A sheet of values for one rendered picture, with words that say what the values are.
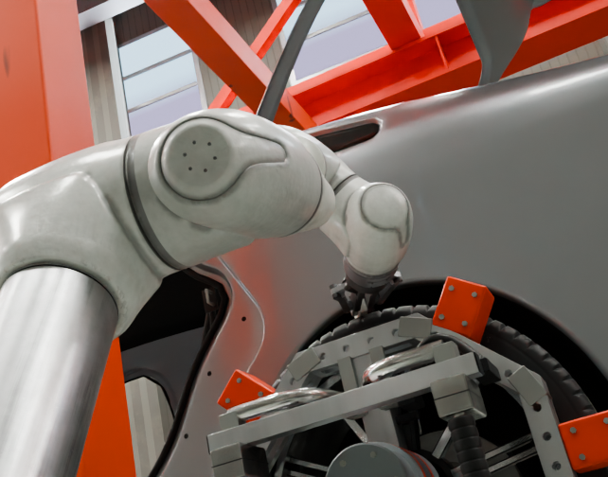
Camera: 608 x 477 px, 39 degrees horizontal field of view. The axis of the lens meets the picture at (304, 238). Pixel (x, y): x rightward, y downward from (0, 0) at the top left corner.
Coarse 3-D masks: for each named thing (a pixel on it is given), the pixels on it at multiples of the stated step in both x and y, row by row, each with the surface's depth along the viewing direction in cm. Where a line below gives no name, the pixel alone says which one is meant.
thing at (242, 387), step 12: (240, 372) 152; (228, 384) 152; (240, 384) 151; (252, 384) 150; (264, 384) 152; (228, 396) 151; (240, 396) 150; (252, 396) 149; (264, 396) 148; (252, 420) 148
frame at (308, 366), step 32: (416, 320) 142; (320, 352) 147; (352, 352) 145; (384, 352) 147; (480, 352) 136; (288, 384) 147; (512, 384) 133; (544, 384) 132; (544, 416) 130; (544, 448) 128
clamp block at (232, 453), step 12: (240, 444) 124; (216, 456) 124; (228, 456) 123; (240, 456) 123; (252, 456) 126; (264, 456) 130; (216, 468) 124; (228, 468) 123; (240, 468) 122; (252, 468) 124; (264, 468) 128
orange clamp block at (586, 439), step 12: (576, 420) 128; (588, 420) 127; (600, 420) 126; (564, 432) 128; (576, 432) 127; (588, 432) 126; (600, 432) 126; (564, 444) 127; (576, 444) 126; (588, 444) 126; (600, 444) 125; (576, 456) 126; (588, 456) 125; (600, 456) 125; (576, 468) 126; (588, 468) 128
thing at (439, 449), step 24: (336, 384) 154; (480, 384) 145; (312, 432) 159; (336, 432) 169; (360, 432) 151; (408, 432) 147; (288, 456) 153; (312, 456) 163; (432, 456) 145; (528, 456) 139
